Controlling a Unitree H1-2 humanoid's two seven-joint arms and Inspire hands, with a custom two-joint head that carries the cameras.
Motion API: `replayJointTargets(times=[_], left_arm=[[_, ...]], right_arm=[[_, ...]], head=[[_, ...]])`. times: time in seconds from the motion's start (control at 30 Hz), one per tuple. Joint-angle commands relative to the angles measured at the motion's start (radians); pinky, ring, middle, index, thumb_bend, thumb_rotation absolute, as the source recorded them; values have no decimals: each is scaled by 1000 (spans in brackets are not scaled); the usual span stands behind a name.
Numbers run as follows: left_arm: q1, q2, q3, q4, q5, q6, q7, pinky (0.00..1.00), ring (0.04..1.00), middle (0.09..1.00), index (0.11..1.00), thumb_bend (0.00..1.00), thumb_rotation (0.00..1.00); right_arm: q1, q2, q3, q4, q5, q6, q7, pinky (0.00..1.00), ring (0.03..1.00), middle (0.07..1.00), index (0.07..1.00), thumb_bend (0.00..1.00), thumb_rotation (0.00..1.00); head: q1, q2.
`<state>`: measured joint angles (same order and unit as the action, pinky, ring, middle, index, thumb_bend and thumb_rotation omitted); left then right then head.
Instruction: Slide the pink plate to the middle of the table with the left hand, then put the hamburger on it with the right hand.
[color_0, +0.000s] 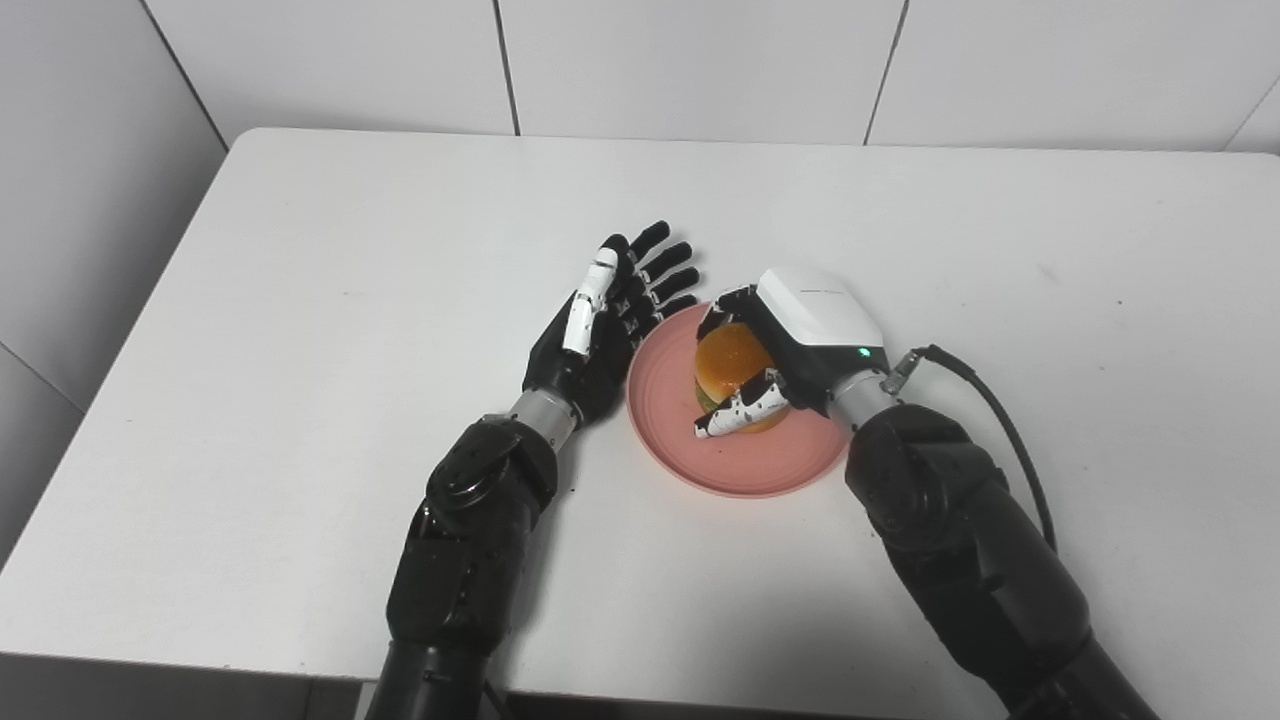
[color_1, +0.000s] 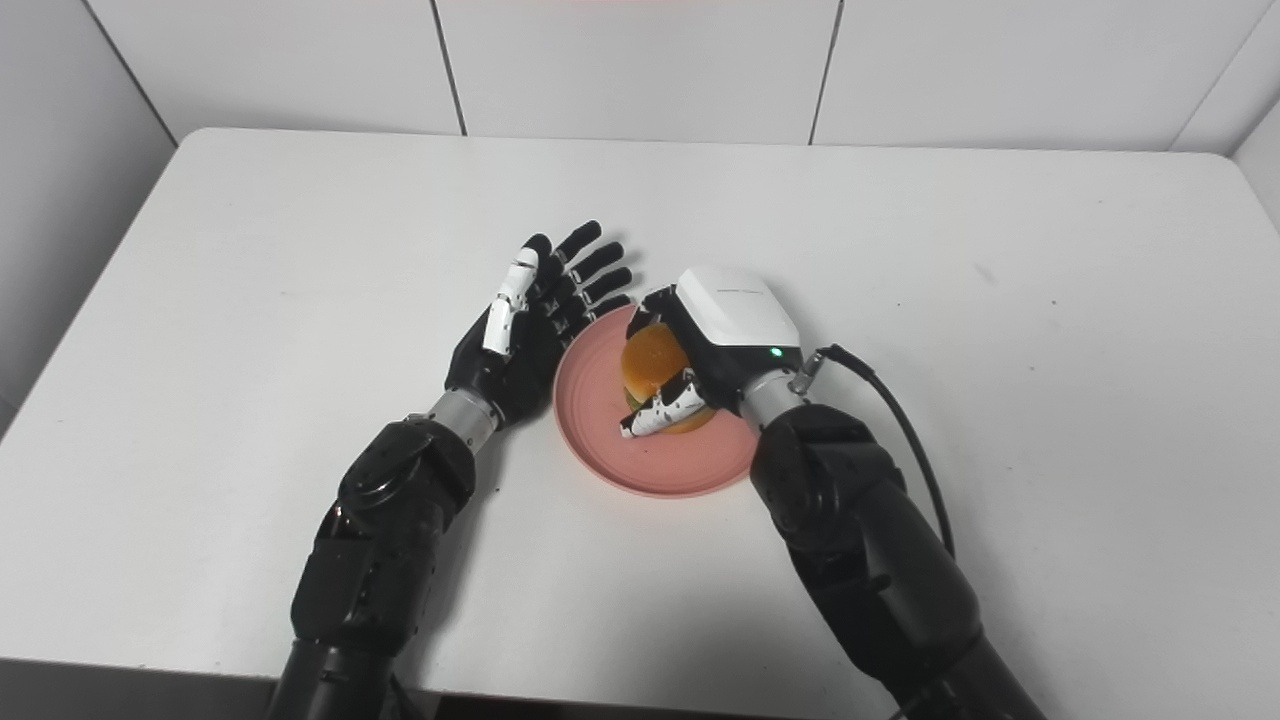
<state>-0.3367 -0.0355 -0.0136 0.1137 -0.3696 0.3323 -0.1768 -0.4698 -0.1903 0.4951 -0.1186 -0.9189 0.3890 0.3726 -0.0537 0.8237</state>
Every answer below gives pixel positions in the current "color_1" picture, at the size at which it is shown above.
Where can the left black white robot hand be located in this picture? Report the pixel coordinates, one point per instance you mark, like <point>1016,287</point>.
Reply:
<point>510,360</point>

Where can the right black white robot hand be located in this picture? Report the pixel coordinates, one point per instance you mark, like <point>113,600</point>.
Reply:
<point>735,320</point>

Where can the toy hamburger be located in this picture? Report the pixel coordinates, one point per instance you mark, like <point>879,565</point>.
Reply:
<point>652,358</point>

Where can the pink round plate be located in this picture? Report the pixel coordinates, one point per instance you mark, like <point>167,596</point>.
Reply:
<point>660,465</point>

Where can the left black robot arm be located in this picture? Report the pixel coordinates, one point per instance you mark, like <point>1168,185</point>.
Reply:
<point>385,550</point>

